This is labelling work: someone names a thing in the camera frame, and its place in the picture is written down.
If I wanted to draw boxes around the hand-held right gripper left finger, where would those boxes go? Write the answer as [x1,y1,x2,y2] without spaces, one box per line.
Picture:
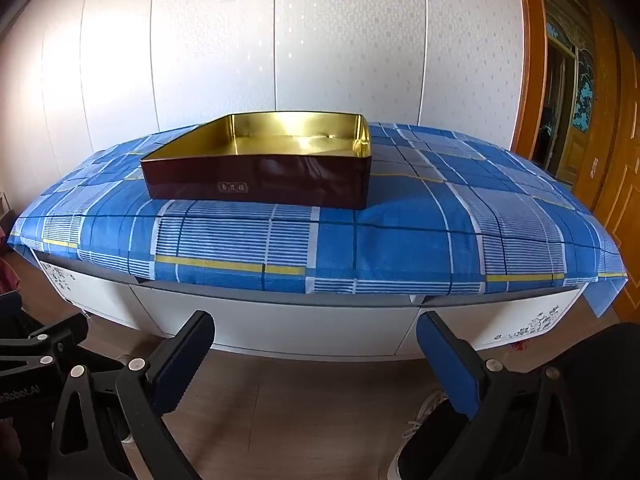
[47,310,217,480]

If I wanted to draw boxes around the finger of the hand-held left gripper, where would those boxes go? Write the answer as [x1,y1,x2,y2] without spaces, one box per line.
[0,313,90,367]

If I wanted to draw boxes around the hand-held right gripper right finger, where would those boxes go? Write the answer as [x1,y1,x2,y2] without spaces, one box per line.
[415,311,601,480]

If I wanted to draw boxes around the gold metal tray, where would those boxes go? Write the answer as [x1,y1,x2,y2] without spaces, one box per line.
[140,111,375,210]

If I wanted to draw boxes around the white sneaker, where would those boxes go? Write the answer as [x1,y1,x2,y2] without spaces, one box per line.
[394,389,453,480]

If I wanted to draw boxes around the dark red cloth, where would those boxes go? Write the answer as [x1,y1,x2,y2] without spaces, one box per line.
[0,227,23,296]

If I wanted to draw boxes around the white cabinet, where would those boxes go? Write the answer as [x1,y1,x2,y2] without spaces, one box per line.
[35,250,588,361]

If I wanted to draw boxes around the blue plaid cloth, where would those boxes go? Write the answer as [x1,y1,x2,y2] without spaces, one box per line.
[7,121,629,318]

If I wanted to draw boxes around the person's dark trousers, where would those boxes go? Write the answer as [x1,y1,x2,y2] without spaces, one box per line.
[400,322,640,480]

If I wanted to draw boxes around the wooden door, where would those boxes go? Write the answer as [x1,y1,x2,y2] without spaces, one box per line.
[575,0,640,321]

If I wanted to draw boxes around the wooden door frame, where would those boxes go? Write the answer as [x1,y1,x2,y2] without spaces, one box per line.
[515,0,601,191]

